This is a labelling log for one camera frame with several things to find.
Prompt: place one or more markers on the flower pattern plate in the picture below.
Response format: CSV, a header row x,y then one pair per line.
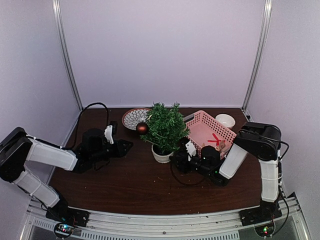
x,y
135,116

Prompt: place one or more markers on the red ribbon bow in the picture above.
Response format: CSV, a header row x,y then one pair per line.
x,y
215,140

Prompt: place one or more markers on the red bauble ornament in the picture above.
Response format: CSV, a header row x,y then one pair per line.
x,y
142,128

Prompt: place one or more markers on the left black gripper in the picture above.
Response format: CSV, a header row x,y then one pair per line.
x,y
119,150

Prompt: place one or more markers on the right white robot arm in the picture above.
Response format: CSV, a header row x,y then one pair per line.
x,y
260,140

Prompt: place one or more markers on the pink plastic basket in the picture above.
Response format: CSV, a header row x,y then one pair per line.
x,y
201,125

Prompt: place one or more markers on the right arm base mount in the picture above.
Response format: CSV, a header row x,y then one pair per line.
x,y
262,217

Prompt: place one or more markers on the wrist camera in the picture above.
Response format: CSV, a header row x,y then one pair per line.
x,y
191,150
110,131

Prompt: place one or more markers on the right aluminium frame post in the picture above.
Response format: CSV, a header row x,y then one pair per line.
x,y
264,30

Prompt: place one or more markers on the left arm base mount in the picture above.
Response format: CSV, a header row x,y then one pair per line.
x,y
68,219

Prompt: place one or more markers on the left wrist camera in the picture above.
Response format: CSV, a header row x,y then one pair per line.
x,y
110,131

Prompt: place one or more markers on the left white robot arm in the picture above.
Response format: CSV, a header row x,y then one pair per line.
x,y
19,147

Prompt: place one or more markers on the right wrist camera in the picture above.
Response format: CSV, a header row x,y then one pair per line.
x,y
191,150

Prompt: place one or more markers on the burlap ribbon bow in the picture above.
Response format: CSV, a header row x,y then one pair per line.
x,y
219,148

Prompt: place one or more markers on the small green christmas tree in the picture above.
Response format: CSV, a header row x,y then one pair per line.
x,y
166,128

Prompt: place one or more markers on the front aluminium rail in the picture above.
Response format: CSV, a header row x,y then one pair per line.
x,y
223,225

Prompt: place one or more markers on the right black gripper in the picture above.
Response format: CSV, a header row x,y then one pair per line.
x,y
183,162

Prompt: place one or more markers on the white ceramic bowl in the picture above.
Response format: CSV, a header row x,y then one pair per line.
x,y
226,120

